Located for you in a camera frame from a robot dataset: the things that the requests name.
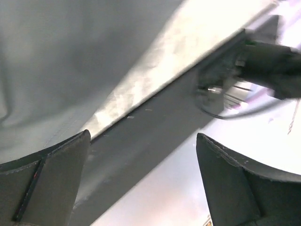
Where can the grey t-shirt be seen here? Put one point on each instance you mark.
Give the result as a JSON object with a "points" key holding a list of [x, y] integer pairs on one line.
{"points": [[60, 59]]}

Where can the black base beam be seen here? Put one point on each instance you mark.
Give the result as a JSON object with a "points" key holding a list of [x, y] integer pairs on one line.
{"points": [[143, 170]]}

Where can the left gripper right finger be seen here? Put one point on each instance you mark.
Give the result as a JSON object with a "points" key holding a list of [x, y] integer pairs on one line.
{"points": [[241, 191]]}

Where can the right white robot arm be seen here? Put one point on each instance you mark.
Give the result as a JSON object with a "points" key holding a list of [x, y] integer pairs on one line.
{"points": [[273, 66]]}

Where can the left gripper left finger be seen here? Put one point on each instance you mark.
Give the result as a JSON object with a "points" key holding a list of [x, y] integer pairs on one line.
{"points": [[40, 189]]}

